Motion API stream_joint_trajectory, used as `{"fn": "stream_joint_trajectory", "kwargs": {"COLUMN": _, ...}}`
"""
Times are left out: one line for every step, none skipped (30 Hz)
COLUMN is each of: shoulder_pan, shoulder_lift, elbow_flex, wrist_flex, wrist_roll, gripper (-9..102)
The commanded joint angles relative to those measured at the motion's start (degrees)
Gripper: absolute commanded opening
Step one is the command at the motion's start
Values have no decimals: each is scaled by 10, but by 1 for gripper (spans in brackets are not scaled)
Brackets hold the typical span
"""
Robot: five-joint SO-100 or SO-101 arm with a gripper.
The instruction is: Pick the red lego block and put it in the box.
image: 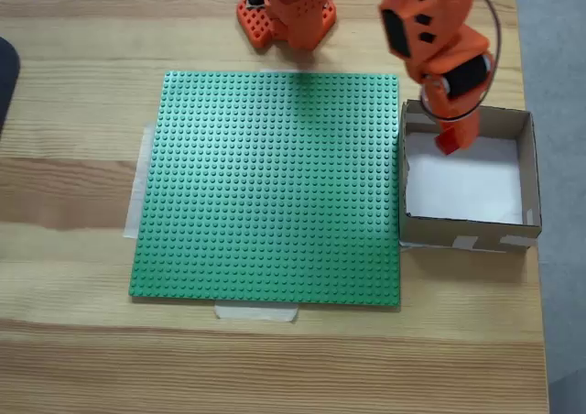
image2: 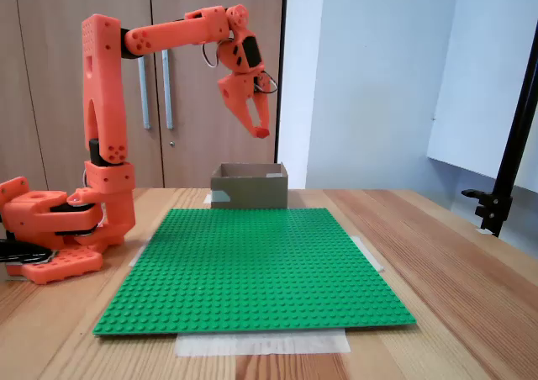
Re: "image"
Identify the red lego block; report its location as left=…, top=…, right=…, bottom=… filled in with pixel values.
left=433, top=127, right=460, bottom=156

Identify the open cardboard box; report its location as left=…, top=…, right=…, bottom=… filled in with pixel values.
left=398, top=98, right=544, bottom=254

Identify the green lego baseplate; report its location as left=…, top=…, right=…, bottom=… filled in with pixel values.
left=127, top=70, right=402, bottom=313

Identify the black rounded flat object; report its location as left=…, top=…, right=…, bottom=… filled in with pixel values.
left=0, top=37, right=22, bottom=136

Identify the thin gripper servo cable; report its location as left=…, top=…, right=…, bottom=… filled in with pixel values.
left=418, top=0, right=504, bottom=123

